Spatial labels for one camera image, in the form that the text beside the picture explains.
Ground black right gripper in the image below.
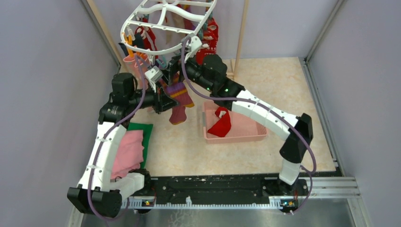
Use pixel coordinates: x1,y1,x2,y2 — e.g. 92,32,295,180
159,50,214,94

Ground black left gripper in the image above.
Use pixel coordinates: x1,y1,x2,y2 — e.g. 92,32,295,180
128,80,180,114

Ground teal clothespin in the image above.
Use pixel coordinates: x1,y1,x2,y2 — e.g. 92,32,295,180
155,55,169,70

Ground purple striped sock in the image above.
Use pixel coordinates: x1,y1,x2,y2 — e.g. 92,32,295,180
159,73,194,125

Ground white plastic clip hanger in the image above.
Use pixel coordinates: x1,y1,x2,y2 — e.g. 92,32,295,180
120,0,217,57

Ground red santa sock front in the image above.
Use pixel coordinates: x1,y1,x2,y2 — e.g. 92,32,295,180
207,107,232,138

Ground red santa sock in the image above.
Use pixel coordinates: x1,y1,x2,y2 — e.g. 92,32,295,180
134,26,157,51
207,107,232,138

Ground pink plastic basket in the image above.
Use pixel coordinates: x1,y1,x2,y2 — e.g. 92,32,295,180
202,101,268,144

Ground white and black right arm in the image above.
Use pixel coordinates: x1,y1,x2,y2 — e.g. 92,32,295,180
164,54,314,195

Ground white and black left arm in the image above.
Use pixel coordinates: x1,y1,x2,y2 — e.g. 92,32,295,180
67,72,178,220

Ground green cloth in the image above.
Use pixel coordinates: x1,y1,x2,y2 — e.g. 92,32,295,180
128,122,153,169

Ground red santa sock rear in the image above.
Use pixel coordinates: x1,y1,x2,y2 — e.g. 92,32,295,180
134,26,157,51

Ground red patterned sock pair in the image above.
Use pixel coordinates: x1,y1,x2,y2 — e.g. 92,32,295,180
196,17,218,64

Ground dark navy sock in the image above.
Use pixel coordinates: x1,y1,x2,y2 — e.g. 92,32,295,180
118,33,147,57

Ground orange clothespin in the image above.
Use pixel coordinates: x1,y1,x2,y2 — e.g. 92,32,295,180
124,29,135,58

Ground pink cloth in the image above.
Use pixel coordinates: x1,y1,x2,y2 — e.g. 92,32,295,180
111,130,144,179

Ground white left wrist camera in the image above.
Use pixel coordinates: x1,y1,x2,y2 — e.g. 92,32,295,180
144,66,163,93

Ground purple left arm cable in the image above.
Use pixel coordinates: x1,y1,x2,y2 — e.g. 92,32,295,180
87,54,157,227

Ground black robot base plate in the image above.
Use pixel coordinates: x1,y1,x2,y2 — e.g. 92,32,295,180
133,174,309,196

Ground wooden drying rack frame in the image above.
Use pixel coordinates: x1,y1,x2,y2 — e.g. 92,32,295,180
84,0,247,71

